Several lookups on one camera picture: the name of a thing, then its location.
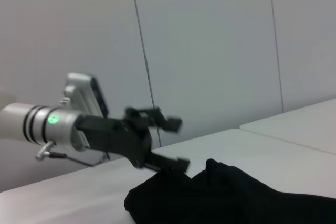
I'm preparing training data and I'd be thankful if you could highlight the left arm gripper cable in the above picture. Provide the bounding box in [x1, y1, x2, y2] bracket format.
[35, 140, 110, 168]

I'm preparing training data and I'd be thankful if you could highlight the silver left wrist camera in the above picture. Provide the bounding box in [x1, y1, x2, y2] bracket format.
[62, 73, 110, 119]

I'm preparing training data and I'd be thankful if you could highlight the black shirt with white print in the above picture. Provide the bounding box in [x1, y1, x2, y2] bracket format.
[123, 158, 336, 224]

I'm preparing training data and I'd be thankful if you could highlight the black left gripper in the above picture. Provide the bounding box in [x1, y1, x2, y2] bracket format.
[75, 105, 191, 175]

